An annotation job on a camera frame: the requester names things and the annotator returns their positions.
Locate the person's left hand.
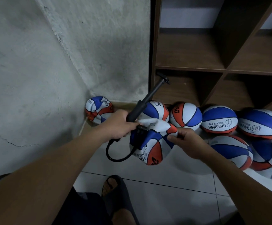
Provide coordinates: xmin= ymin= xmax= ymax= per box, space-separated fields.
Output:
xmin=98 ymin=109 xmax=140 ymax=143

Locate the person's right hand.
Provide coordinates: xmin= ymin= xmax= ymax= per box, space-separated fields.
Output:
xmin=167 ymin=128 xmax=214 ymax=162

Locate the black hand pump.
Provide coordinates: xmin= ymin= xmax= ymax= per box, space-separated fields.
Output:
xmin=105 ymin=72 xmax=170 ymax=163

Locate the brown wooden cubby shelf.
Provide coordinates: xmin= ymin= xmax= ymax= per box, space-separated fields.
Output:
xmin=148 ymin=0 xmax=272 ymax=113

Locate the person's left forearm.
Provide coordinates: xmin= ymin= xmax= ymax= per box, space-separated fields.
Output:
xmin=0 ymin=131 xmax=113 ymax=225

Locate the person's right forearm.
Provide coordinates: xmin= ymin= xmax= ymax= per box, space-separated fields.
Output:
xmin=206 ymin=147 xmax=272 ymax=225

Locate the person's left foot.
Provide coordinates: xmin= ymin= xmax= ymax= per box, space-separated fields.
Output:
xmin=103 ymin=178 xmax=137 ymax=225

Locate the beige baseboard strip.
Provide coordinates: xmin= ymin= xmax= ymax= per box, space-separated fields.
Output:
xmin=112 ymin=101 xmax=141 ymax=111

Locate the black sandal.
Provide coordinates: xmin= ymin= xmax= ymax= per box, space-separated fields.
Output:
xmin=101 ymin=175 xmax=140 ymax=225

